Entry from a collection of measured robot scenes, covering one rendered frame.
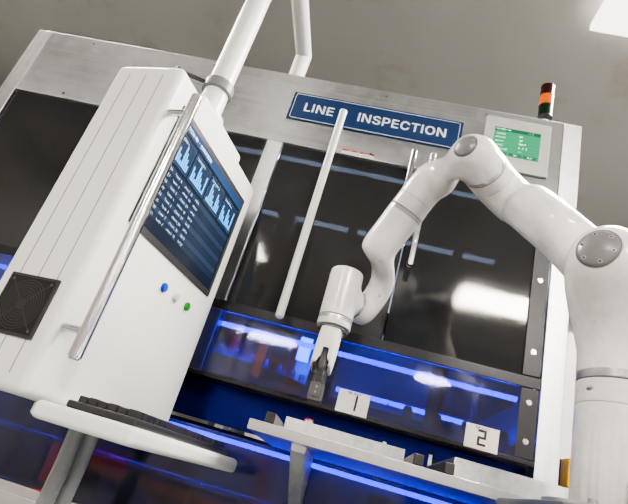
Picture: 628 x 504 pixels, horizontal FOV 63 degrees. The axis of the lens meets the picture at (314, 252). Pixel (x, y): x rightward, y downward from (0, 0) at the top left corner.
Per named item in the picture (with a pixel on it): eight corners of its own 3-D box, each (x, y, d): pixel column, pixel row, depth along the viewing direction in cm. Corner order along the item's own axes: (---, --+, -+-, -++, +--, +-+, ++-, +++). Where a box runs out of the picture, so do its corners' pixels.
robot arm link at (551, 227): (609, 318, 78) (639, 355, 87) (677, 265, 75) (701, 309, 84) (447, 173, 116) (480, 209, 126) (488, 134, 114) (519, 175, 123)
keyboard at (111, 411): (174, 440, 119) (178, 430, 120) (227, 456, 115) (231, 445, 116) (64, 405, 85) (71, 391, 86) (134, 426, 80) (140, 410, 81)
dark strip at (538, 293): (513, 456, 130) (539, 195, 162) (531, 461, 130) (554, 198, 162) (514, 455, 129) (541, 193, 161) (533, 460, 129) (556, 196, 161)
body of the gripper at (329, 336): (319, 329, 130) (307, 371, 125) (317, 316, 121) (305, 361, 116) (347, 336, 129) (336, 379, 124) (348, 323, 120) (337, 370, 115)
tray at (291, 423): (293, 445, 140) (297, 432, 141) (387, 473, 136) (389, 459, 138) (281, 432, 109) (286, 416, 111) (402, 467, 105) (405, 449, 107)
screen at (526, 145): (478, 166, 167) (486, 116, 175) (545, 179, 164) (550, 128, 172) (478, 164, 166) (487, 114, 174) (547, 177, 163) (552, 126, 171)
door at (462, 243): (382, 340, 145) (420, 172, 169) (538, 380, 139) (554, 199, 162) (382, 340, 145) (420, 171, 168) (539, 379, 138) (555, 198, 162)
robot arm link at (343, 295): (336, 326, 132) (312, 312, 126) (348, 280, 137) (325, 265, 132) (361, 326, 126) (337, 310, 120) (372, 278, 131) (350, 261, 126)
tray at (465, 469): (424, 480, 125) (426, 466, 126) (533, 512, 121) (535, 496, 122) (452, 476, 94) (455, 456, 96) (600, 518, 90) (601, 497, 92)
